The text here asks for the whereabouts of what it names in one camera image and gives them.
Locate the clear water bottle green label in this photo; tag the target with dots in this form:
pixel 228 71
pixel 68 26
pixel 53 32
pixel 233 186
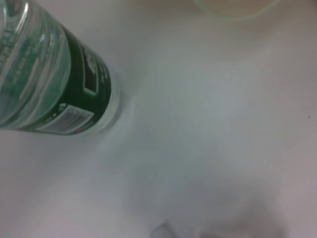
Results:
pixel 49 74

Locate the green glass fruit bowl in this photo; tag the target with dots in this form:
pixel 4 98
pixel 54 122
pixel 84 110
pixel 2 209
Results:
pixel 235 10

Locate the grey glitter pen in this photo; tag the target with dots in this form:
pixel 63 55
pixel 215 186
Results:
pixel 161 231

